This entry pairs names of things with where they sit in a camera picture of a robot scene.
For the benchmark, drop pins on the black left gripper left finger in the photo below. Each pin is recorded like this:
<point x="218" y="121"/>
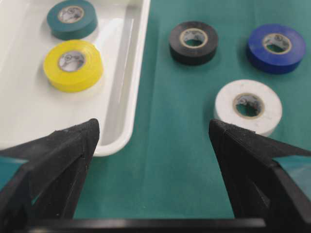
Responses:
<point x="43" y="179"/>

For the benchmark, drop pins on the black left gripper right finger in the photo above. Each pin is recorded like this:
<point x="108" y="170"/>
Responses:
<point x="257" y="185"/>

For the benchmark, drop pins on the yellow tape roll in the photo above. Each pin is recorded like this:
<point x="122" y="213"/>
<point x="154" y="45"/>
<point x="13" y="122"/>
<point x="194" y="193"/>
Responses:
<point x="73" y="66"/>

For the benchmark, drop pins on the green tape roll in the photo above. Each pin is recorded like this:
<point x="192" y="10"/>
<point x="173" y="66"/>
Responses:
<point x="72" y="19"/>

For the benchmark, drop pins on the white plastic tray case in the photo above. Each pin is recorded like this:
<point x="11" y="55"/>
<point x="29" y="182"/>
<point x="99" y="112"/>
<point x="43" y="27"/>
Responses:
<point x="30" y="107"/>

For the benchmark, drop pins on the white tape roll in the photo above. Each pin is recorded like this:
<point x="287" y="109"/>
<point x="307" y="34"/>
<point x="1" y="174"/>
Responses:
<point x="249" y="92"/>

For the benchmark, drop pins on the blue tape roll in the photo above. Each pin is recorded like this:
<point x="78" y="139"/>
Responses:
<point x="275" y="49"/>

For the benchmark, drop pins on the black tape roll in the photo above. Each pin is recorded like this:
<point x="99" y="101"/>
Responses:
<point x="193" y="43"/>

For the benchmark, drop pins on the green table cloth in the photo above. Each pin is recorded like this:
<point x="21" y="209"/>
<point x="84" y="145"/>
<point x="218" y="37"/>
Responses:
<point x="168" y="169"/>

